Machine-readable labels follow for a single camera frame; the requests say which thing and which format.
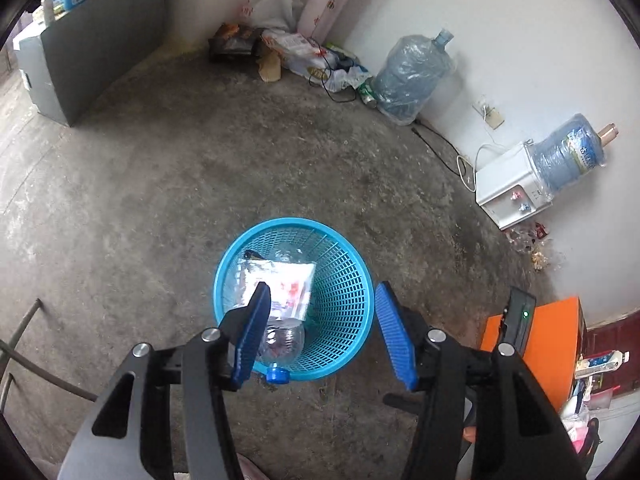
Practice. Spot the orange box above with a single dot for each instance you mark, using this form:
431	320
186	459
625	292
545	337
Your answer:
550	345

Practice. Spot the brown cardboard piece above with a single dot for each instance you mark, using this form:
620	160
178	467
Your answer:
270	67

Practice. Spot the pink printed roll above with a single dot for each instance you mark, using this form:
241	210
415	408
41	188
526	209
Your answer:
332	0

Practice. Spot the blue plastic mesh basket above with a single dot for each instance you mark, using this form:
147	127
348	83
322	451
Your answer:
345	285

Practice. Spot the metal chair frame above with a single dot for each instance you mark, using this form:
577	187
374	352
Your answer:
30	360

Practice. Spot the clear plastic bottle blue cap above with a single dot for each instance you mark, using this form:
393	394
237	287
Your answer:
285	341

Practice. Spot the grey cabinet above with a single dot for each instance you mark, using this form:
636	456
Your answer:
100	45

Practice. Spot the small litter pile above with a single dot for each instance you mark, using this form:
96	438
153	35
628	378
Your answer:
530	242

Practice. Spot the blue water jug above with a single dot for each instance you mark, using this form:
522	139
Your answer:
570	155

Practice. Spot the white tube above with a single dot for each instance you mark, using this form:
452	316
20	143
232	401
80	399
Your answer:
600	362

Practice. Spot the small white bottle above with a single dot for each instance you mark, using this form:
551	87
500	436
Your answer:
48	10

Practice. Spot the wall socket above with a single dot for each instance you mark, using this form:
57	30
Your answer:
490	115

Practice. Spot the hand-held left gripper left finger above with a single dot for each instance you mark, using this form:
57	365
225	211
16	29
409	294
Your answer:
250	340

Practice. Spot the dark snack bag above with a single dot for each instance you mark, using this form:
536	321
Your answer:
235	42

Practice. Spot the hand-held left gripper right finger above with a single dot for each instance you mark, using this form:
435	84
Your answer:
392	335

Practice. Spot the clear plastic wrapper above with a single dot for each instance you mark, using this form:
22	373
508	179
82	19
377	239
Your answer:
290	285

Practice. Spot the crumpled white plastic bag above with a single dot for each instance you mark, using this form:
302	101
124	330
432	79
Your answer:
272	5

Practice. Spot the pink packets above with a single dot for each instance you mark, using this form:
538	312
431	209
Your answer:
580	425

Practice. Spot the white water dispenser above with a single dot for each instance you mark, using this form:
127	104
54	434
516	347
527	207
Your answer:
510	190

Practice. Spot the green drink can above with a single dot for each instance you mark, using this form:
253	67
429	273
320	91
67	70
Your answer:
367	92

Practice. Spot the plastic wrapped water jug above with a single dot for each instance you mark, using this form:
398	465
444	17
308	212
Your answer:
410	77

